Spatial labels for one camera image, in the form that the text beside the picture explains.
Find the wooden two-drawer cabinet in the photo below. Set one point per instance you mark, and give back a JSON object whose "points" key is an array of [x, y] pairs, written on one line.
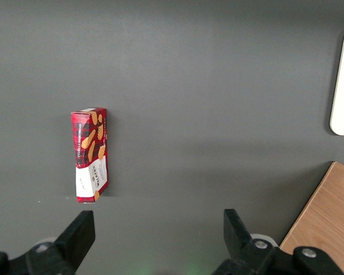
{"points": [[329, 217]]}

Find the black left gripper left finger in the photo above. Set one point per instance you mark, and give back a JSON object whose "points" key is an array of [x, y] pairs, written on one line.
{"points": [[74, 243]]}

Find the red tartan shortbread box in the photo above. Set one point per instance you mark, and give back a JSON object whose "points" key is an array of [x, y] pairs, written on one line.
{"points": [[89, 149]]}

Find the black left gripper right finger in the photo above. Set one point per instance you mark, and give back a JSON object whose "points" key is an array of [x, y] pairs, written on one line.
{"points": [[238, 237]]}

